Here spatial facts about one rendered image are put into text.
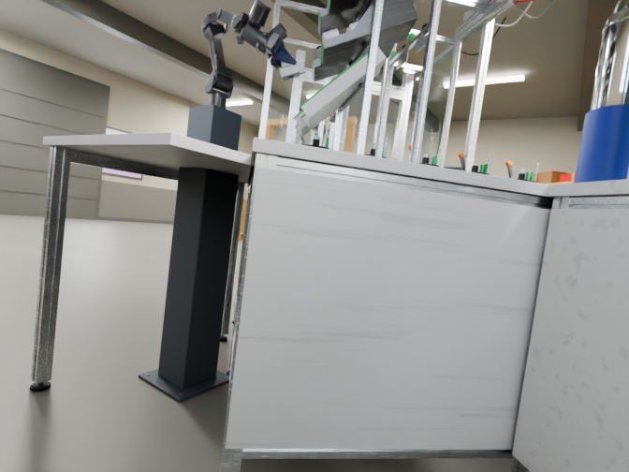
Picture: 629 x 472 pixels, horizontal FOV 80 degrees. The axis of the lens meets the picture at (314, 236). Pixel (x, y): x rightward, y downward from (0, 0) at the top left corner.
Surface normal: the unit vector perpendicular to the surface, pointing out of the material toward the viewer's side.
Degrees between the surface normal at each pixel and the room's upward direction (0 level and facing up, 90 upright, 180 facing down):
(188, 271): 90
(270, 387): 90
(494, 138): 90
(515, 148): 90
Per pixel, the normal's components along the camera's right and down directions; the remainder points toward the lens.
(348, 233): 0.18, 0.07
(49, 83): 0.82, 0.14
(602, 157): -0.71, -0.05
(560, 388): -0.97, -0.11
